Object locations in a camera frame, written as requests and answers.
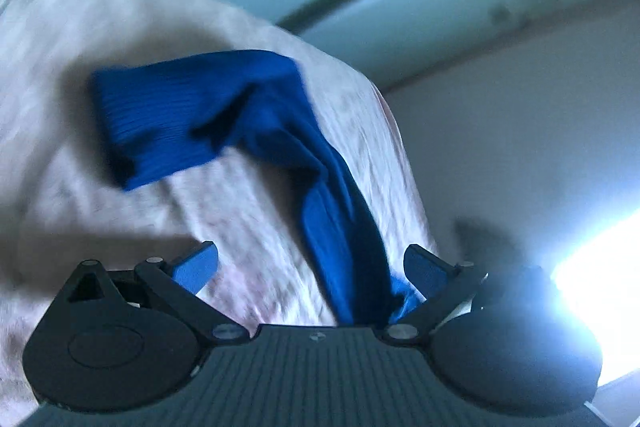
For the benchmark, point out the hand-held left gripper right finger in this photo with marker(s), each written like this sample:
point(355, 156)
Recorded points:
point(425, 271)

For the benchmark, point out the pink bed sheet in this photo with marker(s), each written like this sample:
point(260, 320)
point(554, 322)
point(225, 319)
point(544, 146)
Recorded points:
point(100, 17)

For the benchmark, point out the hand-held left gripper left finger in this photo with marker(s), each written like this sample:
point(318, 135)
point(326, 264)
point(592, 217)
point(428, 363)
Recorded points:
point(192, 271)

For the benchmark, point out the blue fleece garment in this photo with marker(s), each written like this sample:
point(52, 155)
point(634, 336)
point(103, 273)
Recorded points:
point(260, 117)

